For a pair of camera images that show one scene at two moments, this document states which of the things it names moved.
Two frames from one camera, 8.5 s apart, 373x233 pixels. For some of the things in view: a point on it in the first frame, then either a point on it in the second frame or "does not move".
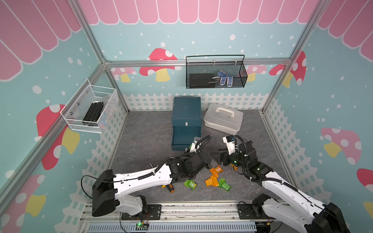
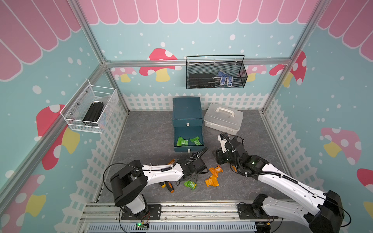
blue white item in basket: [224, 77] does not move
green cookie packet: [190, 183] does not move
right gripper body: [228, 159] does not move
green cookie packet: [222, 183] → [196, 141]
